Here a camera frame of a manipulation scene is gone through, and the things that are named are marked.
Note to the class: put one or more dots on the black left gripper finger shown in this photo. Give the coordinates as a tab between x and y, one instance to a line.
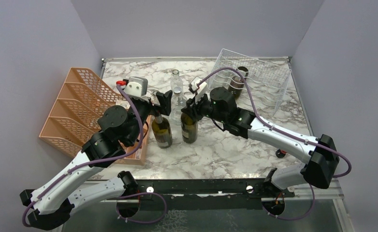
166	104
160	101

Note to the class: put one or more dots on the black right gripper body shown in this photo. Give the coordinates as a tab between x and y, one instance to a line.
199	107

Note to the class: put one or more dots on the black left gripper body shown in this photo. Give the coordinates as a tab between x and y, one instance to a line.
145	108

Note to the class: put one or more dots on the green wine bottle dark label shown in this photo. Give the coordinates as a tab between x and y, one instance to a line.
189	128

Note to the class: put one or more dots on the green wine bottle white label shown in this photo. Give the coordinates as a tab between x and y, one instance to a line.
236	85

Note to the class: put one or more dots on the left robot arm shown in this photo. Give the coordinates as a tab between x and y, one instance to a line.
52	204

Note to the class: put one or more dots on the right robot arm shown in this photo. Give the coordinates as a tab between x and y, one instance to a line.
318	161

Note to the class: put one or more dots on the clear bottle with silver cap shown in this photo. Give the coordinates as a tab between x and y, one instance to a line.
178	101

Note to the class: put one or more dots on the tall clear glass bottle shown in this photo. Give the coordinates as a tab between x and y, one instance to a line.
176	81

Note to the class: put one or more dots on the green wine bottle silver neck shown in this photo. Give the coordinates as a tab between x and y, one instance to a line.
162	131

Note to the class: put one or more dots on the white card box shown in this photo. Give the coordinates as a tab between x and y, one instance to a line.
122	103

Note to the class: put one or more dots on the orange plastic file organizer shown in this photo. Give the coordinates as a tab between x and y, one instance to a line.
82	100

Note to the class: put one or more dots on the red and black stopper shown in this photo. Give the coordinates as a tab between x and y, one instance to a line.
280	153

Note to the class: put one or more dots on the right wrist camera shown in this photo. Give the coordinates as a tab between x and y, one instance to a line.
198	87

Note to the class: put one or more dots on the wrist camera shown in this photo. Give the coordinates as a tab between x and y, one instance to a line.
198	87
134	86

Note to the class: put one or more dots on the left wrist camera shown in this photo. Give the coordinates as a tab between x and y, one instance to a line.
134	86

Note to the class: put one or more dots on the white wire wine rack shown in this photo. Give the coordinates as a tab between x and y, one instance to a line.
267	80

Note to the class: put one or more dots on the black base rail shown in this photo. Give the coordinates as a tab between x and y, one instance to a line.
200	194

